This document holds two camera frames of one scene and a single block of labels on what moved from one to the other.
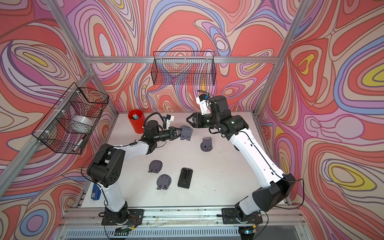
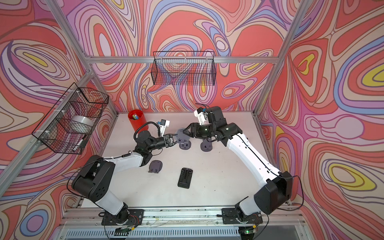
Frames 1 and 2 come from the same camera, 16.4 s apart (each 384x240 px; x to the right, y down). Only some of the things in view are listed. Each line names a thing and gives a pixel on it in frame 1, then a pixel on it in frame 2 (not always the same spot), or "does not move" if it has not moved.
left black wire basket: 67,127 does not move
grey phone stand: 155,166 does not move
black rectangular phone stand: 185,178 does not move
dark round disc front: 163,181 to 183,139
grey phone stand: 206,145 does not move
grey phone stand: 186,133 to 185,145
